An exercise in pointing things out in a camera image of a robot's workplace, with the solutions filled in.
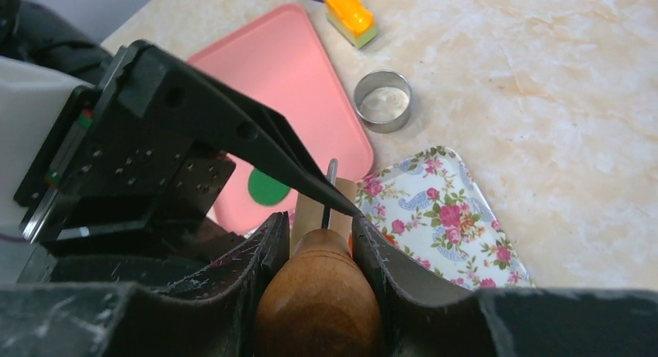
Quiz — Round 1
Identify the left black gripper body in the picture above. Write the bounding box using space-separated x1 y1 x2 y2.
14 40 236 258

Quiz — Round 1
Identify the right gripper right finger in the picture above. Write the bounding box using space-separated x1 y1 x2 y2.
352 217 657 356

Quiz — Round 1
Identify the round metal cutter ring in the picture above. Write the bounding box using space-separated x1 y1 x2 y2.
353 69 414 135

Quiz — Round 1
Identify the floral patterned tray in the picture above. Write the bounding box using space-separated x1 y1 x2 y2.
355 146 534 290

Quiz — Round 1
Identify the wooden rolling pin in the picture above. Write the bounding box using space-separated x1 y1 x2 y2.
253 195 383 356

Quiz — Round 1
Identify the orange yellow green block stack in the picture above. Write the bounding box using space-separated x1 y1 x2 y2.
323 0 377 50

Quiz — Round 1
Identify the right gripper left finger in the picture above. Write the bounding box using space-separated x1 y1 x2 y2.
1 213 289 356

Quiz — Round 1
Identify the pink plastic tray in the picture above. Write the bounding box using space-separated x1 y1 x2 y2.
187 3 376 237

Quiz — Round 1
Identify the green dough disc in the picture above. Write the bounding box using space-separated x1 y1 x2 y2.
247 168 291 207

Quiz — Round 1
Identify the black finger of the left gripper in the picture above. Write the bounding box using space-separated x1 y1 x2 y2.
154 51 359 217

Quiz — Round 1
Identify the orange-red dough piece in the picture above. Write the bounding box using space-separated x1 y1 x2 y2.
348 233 397 255

